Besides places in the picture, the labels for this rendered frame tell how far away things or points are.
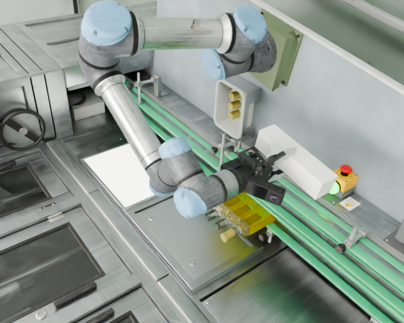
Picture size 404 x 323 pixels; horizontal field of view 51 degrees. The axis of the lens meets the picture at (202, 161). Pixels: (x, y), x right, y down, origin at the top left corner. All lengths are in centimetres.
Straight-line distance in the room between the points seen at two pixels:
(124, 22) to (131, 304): 91
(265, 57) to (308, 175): 50
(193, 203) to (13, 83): 129
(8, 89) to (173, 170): 122
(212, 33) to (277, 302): 91
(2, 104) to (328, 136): 142
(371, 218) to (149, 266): 77
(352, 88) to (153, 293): 94
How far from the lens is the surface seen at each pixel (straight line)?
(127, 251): 163
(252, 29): 126
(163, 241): 163
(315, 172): 113
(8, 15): 493
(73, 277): 161
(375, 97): 138
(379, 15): 198
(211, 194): 99
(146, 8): 294
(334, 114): 148
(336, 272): 151
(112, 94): 118
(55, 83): 213
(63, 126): 224
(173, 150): 100
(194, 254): 158
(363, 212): 147
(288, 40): 145
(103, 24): 110
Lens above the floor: 187
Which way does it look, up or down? 31 degrees down
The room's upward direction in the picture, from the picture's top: 112 degrees counter-clockwise
